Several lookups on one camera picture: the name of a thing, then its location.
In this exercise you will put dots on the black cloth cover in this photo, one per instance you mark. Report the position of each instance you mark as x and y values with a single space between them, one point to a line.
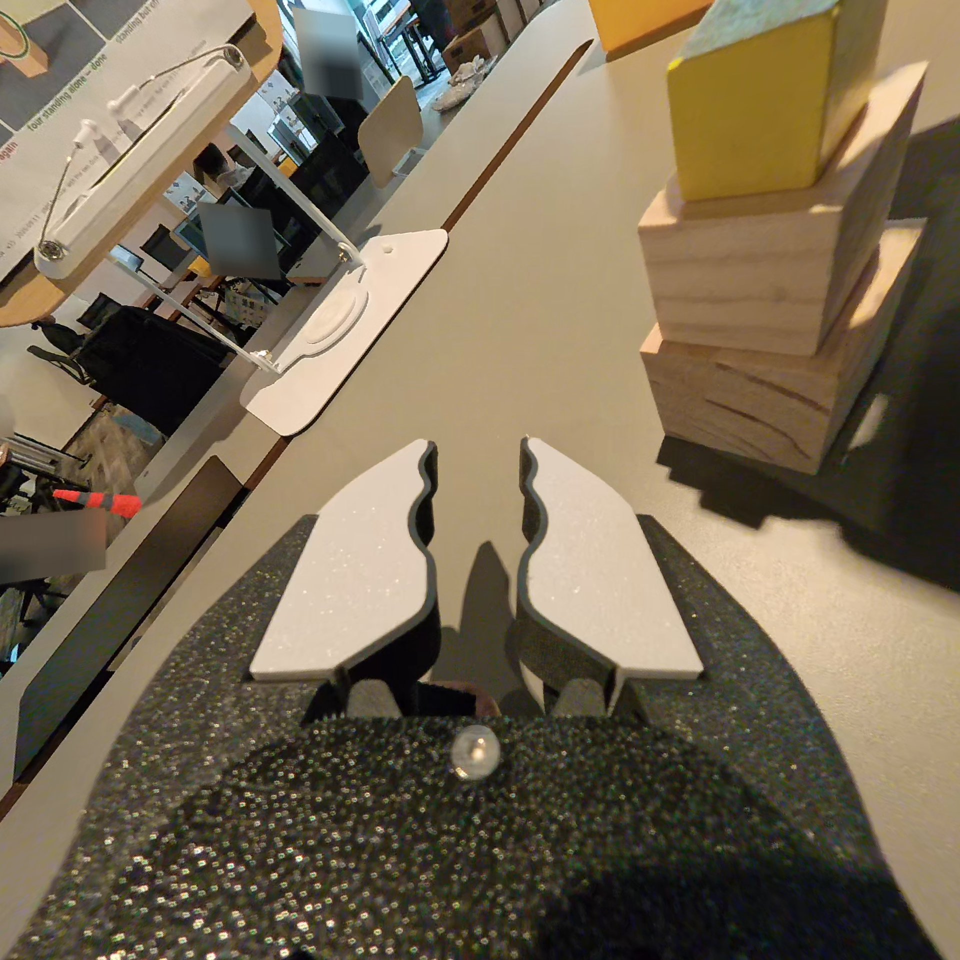
150 364

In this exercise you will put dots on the cardboard box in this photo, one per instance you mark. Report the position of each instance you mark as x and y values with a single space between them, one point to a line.
472 15
472 49

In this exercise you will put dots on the white desk lamp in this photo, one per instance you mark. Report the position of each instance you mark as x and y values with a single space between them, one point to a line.
352 315

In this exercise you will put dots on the black table panel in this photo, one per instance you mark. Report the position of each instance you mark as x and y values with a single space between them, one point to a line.
112 592

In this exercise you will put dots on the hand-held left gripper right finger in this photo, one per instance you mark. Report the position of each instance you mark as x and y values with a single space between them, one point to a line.
600 577

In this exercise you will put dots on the white crumpled bag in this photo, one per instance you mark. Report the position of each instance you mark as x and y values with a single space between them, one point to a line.
461 86

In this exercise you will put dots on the printed instruction sheet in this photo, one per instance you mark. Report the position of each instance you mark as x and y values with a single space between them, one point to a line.
150 30

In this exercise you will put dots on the dark-grained wooden cube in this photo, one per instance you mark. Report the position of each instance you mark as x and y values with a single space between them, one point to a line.
735 405

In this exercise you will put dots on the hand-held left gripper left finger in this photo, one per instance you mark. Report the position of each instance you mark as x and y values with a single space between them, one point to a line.
345 585

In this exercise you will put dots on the yellow cube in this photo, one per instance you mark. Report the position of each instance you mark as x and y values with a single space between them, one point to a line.
742 127

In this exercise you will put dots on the black office chair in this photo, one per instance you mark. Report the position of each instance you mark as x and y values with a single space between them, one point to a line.
60 352

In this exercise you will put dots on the plain pale wooden cube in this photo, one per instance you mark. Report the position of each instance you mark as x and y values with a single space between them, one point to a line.
735 285

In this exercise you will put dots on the beige chair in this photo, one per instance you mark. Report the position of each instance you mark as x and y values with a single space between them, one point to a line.
390 131

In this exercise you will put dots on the red black striped pole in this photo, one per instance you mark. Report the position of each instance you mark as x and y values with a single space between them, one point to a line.
97 502

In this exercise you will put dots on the yellow box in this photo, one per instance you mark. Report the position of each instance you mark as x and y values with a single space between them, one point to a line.
630 22

